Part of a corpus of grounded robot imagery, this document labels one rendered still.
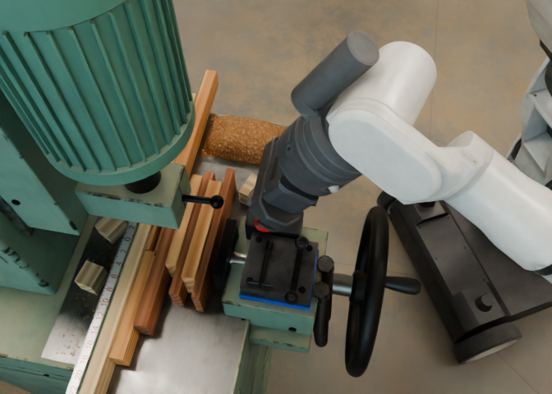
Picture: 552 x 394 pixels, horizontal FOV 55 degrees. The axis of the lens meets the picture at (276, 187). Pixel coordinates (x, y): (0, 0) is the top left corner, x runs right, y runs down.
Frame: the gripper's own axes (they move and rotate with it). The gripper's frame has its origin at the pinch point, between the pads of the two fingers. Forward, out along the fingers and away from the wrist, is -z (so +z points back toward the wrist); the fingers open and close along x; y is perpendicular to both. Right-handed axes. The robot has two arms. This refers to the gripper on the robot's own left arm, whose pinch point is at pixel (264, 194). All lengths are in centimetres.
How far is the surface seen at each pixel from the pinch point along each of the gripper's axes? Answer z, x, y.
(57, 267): -40.2, -5.9, 17.3
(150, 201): -10.2, -2.1, 11.4
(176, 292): -18.6, -10.0, 2.2
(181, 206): -12.3, -0.1, 6.8
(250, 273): -9.2, -7.1, -4.4
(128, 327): -22.3, -15.9, 6.4
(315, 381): -89, 0, -67
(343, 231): -87, 51, -69
